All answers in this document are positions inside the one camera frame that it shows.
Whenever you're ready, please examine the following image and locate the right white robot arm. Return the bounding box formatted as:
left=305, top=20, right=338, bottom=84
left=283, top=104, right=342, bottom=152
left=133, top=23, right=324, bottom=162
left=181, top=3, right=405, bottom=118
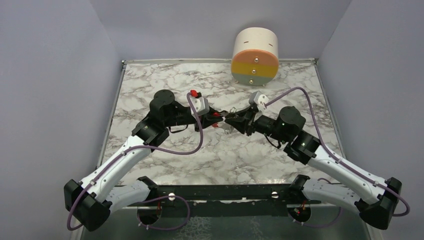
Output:
left=224, top=106, right=402, bottom=230

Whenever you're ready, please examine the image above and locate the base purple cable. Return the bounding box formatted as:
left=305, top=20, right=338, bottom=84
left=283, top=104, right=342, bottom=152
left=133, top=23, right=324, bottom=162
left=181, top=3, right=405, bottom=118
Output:
left=136, top=194, right=191, bottom=231
left=287, top=178, right=345, bottom=230

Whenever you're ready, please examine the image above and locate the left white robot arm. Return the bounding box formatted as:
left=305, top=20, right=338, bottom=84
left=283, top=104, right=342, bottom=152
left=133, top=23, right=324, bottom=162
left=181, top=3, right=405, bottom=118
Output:
left=64, top=89, right=224, bottom=231

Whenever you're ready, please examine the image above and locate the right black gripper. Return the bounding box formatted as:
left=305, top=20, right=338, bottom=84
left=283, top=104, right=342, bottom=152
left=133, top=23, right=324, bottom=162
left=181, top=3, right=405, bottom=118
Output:
left=226, top=104, right=290, bottom=143

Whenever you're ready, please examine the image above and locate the black mounting rail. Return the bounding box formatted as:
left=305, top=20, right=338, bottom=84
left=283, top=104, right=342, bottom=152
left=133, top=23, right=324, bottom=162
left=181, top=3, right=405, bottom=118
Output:
left=132, top=183, right=315, bottom=218

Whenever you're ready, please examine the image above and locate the round pastel drawer cabinet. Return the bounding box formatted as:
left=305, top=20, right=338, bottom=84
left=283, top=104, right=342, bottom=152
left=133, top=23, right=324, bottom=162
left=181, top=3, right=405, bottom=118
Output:
left=230, top=27, right=280, bottom=86

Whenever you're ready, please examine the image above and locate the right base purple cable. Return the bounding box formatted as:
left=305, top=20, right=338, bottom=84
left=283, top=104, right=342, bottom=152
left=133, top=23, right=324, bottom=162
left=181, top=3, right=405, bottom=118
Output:
left=287, top=178, right=345, bottom=230

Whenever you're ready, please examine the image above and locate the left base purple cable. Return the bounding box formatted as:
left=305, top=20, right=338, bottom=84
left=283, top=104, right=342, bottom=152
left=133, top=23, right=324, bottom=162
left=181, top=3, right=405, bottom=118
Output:
left=136, top=194, right=191, bottom=231

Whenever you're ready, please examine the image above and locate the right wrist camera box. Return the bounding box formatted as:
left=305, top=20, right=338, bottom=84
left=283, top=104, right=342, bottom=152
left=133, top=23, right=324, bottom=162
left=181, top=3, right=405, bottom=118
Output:
left=248, top=91, right=269, bottom=111

